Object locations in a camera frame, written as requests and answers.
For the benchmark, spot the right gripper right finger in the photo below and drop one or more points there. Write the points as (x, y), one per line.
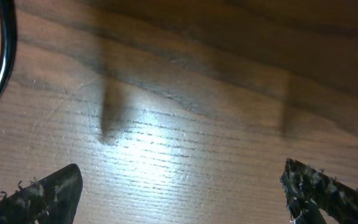
(309, 191)

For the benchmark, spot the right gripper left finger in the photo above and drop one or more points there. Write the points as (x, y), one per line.
(51, 200)

